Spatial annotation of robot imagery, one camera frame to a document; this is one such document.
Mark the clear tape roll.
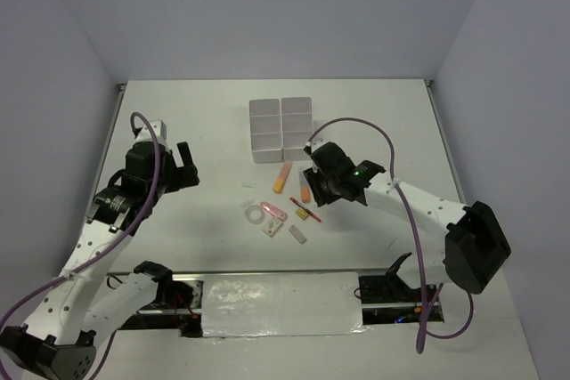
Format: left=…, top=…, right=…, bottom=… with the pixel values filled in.
left=245, top=205, right=265, bottom=225

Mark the white right divided container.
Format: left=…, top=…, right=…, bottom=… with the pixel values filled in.
left=281, top=97, right=314, bottom=161

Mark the white divided container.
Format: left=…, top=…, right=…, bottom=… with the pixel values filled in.
left=248, top=99, right=283, bottom=164
left=281, top=97, right=314, bottom=161

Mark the white red staple box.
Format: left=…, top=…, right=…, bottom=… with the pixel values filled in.
left=263, top=217, right=283, bottom=238

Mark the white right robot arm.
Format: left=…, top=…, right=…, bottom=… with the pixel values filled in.
left=304, top=141, right=511, bottom=301

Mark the white left divided container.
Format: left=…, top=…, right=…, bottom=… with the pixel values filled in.
left=248, top=99, right=283, bottom=164

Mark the pink utility knife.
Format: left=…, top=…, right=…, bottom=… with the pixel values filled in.
left=260, top=201, right=288, bottom=222

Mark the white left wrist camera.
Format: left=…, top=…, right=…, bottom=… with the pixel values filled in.
left=134, top=120, right=167, bottom=147

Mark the pink yellow highlighter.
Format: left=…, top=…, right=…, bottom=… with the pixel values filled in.
left=273, top=161, right=292, bottom=194

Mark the red pen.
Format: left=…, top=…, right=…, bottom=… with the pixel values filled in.
left=289, top=197, right=322, bottom=222

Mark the orange highlighter clear cap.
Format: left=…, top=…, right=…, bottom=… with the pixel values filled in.
left=298, top=168, right=311, bottom=203

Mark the small yellow box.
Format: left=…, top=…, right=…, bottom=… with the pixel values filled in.
left=296, top=208, right=309, bottom=220

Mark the clear pen cap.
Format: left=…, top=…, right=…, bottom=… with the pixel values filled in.
left=240, top=182, right=257, bottom=189

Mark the silver foil cover plate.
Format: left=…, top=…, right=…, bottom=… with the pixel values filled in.
left=201, top=272, right=365, bottom=338

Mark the white eraser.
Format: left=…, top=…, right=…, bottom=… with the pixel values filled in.
left=289, top=225, right=307, bottom=245

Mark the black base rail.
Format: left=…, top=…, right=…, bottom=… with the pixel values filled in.
left=122, top=271, right=421, bottom=338

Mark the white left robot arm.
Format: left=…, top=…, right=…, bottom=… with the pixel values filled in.
left=1, top=137, right=200, bottom=379

